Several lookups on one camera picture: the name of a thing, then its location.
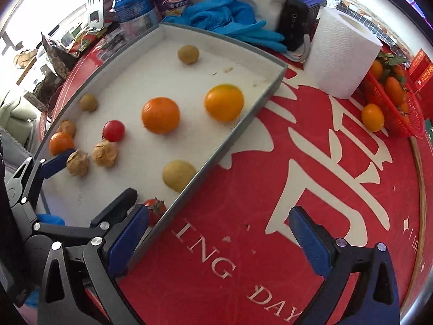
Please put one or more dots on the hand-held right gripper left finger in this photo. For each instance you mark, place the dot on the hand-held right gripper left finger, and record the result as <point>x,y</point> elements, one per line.
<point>130,240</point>

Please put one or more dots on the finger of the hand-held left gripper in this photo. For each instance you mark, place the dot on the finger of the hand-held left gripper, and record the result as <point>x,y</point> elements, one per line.
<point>57,164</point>
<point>115,208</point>

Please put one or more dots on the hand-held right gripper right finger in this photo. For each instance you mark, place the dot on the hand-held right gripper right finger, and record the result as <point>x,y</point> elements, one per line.
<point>309,240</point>

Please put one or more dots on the small orange tangerine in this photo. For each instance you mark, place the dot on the small orange tangerine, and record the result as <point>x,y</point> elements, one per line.
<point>61,142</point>

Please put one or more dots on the red cherry tomato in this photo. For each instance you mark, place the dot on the red cherry tomato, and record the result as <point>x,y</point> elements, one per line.
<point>113,130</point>
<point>155,210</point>

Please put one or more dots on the olive-brown kiwi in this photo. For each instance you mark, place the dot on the olive-brown kiwi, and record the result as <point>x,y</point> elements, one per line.
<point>88,102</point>
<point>188,54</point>

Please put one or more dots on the large olive kiwi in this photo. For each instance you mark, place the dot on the large olive kiwi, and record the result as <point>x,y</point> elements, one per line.
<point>178,175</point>

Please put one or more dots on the grey tray with white inside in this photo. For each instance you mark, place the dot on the grey tray with white inside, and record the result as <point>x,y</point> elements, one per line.
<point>135,74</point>

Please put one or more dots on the yellowish orange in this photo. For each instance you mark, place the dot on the yellowish orange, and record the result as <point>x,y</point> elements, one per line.
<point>372,117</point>
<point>224,103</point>

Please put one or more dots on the pale leather sofa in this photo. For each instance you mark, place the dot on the pale leather sofa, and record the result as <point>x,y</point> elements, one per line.
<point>17,115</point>

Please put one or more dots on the dark patterned bag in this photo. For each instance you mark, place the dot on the dark patterned bag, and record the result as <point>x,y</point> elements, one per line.
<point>55,57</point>

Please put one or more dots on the red snack packet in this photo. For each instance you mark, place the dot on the red snack packet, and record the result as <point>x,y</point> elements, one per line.
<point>84,40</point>

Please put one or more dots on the wooden back scratcher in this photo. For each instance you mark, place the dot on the wooden back scratcher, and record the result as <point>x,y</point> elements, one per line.
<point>418,176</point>

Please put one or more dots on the red plastic basket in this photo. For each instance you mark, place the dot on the red plastic basket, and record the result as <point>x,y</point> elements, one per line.
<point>406,122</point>

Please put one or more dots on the blue ribbed can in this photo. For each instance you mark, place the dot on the blue ribbed can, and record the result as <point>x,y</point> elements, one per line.
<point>133,10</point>

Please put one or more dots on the pile of leafy tangerines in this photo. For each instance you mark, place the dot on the pile of leafy tangerines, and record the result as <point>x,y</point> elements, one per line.
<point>394,89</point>

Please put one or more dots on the white paper towel roll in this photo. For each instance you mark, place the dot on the white paper towel roll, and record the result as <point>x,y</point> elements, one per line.
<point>338,57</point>

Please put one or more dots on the stack of red gift boxes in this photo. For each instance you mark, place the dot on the stack of red gift boxes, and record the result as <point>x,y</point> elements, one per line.
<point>423,71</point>

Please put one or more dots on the black electronic device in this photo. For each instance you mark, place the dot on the black electronic device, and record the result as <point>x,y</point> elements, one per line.
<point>292,23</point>

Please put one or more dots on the blue rubber gloves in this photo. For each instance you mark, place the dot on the blue rubber gloves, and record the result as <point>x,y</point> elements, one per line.
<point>233,17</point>

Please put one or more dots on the checkered cloth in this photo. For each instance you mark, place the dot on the checkered cloth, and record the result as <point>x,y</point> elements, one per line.
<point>358,6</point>

